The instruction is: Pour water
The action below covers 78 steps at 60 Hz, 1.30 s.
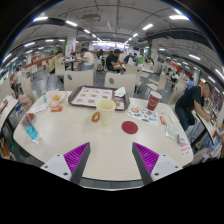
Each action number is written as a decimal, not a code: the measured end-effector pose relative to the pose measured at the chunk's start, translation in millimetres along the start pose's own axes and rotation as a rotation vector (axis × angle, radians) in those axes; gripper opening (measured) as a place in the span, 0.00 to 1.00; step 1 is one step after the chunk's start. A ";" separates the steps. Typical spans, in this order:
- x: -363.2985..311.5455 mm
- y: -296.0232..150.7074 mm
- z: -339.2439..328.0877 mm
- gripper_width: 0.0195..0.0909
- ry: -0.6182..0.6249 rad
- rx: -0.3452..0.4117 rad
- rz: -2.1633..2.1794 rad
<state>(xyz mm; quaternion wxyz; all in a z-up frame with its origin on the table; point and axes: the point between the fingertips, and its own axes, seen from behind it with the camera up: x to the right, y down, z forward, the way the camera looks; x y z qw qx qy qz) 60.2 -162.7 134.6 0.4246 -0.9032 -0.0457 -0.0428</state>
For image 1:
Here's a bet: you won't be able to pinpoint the white paper receipt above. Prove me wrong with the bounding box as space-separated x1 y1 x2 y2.
29 103 50 115

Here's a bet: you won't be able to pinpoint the pink backpack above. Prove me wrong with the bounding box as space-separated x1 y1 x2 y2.
17 94 34 111

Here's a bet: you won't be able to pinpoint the white slip with pink print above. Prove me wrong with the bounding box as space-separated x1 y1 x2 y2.
179 138 194 158

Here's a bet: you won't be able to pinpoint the brown food tray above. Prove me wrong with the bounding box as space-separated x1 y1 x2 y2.
67 85 131 111

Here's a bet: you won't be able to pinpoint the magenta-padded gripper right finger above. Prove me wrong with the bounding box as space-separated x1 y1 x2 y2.
131 141 184 186

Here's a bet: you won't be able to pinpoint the red paper cup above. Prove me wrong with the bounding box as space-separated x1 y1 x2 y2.
146 90 163 112

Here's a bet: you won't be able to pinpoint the cream mug with brown handle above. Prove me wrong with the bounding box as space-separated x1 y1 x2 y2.
91 98 117 125

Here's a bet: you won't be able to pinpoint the small flat red packet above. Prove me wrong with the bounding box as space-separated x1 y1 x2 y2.
50 105 63 113

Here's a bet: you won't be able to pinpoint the colourful printed paper leaflet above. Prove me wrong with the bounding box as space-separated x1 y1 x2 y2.
126 103 160 127

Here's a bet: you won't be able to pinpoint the ceiling air conditioner unit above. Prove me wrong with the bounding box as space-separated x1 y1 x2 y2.
81 13 102 24

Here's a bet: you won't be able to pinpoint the clear plastic snack bag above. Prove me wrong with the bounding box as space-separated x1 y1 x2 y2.
45 89 69 108

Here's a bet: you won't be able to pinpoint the white paper napkin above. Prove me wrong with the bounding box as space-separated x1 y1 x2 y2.
114 86 127 98

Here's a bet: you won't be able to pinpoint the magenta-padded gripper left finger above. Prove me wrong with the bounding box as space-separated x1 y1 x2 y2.
39 141 92 185

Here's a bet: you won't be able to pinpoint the person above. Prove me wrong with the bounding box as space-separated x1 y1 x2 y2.
48 50 64 74
174 82 212 132
11 67 24 94
79 47 95 72
105 49 126 74

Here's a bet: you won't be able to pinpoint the beige chair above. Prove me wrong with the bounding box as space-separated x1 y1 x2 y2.
104 72 137 98
19 77 37 103
63 69 95 92

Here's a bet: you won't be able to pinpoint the flat round red coaster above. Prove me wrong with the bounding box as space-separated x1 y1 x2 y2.
121 120 139 135

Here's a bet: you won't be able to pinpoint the neighbouring cream table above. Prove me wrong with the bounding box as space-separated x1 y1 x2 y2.
0 95 19 134
191 109 221 148

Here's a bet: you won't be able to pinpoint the clear plastic packet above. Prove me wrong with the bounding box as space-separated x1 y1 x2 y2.
165 123 182 144

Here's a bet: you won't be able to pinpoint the ceiling lights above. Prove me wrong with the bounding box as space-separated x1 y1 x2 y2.
1 13 224 81

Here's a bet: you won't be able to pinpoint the clear bottle with blue cap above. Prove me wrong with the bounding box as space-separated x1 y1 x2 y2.
14 103 41 144

